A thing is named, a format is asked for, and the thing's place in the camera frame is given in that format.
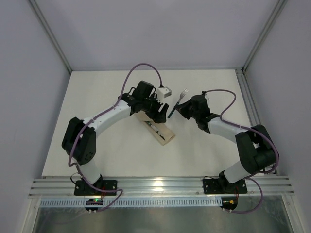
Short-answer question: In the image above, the right controller board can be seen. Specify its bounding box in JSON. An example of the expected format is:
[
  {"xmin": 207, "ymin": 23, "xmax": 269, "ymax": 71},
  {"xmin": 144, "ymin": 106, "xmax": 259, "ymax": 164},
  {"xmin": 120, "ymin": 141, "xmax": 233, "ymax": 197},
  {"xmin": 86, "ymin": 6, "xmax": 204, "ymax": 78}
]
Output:
[{"xmin": 220, "ymin": 197, "xmax": 238, "ymax": 211}]

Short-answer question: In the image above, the beige cloth napkin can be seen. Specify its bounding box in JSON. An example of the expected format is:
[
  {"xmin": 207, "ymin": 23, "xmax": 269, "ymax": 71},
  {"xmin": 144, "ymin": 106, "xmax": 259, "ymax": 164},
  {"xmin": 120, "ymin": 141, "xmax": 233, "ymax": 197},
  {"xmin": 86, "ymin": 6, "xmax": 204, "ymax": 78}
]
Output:
[{"xmin": 135, "ymin": 111, "xmax": 175, "ymax": 146}]

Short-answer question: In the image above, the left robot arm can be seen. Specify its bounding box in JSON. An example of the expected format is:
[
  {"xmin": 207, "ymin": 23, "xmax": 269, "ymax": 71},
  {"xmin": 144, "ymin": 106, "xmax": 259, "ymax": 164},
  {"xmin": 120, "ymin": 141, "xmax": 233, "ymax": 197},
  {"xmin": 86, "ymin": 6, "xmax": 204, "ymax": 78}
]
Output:
[{"xmin": 61, "ymin": 81, "xmax": 172, "ymax": 185}]

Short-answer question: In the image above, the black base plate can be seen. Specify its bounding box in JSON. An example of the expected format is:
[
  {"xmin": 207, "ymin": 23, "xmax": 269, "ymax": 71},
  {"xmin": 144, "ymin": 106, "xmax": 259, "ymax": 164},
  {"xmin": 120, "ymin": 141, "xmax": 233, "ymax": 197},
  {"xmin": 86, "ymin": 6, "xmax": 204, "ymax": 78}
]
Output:
[
  {"xmin": 74, "ymin": 180, "xmax": 118, "ymax": 196},
  {"xmin": 202, "ymin": 176, "xmax": 248, "ymax": 194}
]

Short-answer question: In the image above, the left aluminium frame post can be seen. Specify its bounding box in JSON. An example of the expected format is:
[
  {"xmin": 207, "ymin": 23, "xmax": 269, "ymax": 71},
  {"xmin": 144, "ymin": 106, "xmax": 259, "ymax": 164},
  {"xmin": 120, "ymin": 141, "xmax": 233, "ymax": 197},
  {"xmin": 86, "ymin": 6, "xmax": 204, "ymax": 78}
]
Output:
[{"xmin": 27, "ymin": 0, "xmax": 73, "ymax": 74}]

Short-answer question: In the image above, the green handled knife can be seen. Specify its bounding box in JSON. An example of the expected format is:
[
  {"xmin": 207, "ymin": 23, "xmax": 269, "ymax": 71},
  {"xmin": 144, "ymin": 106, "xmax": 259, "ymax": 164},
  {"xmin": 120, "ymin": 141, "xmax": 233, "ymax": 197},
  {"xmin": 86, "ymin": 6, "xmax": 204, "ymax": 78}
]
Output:
[{"xmin": 145, "ymin": 121, "xmax": 165, "ymax": 140}]

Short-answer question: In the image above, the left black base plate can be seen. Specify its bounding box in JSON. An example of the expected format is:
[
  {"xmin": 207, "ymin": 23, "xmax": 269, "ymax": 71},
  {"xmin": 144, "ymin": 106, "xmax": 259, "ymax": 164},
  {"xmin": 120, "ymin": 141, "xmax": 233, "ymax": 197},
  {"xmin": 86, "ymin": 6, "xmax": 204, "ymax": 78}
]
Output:
[{"xmin": 74, "ymin": 180, "xmax": 118, "ymax": 196}]

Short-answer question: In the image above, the aluminium rail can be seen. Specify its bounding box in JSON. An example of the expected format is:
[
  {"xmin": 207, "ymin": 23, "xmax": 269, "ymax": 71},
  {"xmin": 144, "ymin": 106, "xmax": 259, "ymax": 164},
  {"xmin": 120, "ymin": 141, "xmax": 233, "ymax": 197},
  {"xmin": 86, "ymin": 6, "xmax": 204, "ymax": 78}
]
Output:
[
  {"xmin": 234, "ymin": 67, "xmax": 279, "ymax": 175},
  {"xmin": 28, "ymin": 175, "xmax": 294, "ymax": 198}
]

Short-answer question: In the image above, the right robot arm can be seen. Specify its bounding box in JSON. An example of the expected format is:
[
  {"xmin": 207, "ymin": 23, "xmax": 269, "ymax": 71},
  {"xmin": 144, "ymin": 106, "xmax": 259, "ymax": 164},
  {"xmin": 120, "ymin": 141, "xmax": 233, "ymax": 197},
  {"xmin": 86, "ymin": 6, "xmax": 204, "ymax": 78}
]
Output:
[{"xmin": 174, "ymin": 94, "xmax": 279, "ymax": 194}]

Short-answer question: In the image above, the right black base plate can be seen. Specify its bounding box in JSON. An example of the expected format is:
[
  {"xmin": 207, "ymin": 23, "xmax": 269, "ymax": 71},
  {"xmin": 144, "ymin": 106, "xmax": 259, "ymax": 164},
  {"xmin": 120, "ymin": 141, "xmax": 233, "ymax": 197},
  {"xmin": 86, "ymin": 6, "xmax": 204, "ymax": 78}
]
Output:
[{"xmin": 202, "ymin": 176, "xmax": 248, "ymax": 194}]

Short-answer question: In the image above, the aluminium front rail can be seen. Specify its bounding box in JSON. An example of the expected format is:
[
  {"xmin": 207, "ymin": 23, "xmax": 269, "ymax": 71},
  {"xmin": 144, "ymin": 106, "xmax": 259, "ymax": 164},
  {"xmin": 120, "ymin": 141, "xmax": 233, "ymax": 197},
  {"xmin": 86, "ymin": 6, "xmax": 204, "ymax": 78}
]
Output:
[{"xmin": 28, "ymin": 175, "xmax": 294, "ymax": 198}]

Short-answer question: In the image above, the controller board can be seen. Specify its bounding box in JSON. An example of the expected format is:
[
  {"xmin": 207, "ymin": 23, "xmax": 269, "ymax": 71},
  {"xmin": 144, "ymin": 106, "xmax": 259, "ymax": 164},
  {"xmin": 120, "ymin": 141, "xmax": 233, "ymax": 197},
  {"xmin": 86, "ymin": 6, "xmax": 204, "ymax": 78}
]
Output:
[
  {"xmin": 85, "ymin": 198, "xmax": 104, "ymax": 212},
  {"xmin": 220, "ymin": 197, "xmax": 238, "ymax": 211}
]

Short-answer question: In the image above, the slotted grey cable duct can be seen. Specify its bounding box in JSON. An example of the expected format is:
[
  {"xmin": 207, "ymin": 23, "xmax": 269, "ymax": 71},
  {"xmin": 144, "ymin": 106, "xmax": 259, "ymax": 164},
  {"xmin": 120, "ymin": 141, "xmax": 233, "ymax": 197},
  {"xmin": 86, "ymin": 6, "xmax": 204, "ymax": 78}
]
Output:
[{"xmin": 39, "ymin": 197, "xmax": 221, "ymax": 208}]

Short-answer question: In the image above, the right aluminium frame post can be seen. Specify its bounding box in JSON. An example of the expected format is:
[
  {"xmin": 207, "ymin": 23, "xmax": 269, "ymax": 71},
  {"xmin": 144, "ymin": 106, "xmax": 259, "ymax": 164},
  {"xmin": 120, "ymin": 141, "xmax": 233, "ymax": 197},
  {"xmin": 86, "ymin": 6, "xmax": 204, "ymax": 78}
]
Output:
[{"xmin": 242, "ymin": 0, "xmax": 288, "ymax": 72}]

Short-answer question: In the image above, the aluminium right side rail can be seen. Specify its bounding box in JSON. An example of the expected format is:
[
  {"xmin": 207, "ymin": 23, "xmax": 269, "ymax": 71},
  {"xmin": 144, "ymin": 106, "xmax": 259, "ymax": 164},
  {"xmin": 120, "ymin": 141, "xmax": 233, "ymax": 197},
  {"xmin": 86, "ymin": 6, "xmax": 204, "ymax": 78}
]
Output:
[{"xmin": 234, "ymin": 67, "xmax": 279, "ymax": 175}]

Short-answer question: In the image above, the left controller board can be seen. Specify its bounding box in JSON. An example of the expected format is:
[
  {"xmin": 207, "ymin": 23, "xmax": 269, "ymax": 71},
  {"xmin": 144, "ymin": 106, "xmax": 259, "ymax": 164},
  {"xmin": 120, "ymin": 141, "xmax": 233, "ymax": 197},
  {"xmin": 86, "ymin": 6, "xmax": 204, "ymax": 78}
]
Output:
[{"xmin": 85, "ymin": 198, "xmax": 104, "ymax": 212}]

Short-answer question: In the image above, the aluminium frame post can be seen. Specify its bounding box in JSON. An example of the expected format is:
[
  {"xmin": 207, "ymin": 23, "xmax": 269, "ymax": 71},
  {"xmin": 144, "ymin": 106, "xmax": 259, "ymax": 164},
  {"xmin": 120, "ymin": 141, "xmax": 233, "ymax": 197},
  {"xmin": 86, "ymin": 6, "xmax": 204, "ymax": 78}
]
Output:
[
  {"xmin": 27, "ymin": 0, "xmax": 73, "ymax": 74},
  {"xmin": 242, "ymin": 0, "xmax": 288, "ymax": 72}
]

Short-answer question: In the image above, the green handled fork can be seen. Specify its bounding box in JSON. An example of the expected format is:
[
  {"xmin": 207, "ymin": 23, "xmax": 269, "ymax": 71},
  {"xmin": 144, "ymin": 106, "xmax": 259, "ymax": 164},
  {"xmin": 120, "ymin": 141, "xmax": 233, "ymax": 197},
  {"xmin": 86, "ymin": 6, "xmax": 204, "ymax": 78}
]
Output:
[{"xmin": 168, "ymin": 88, "xmax": 188, "ymax": 118}]

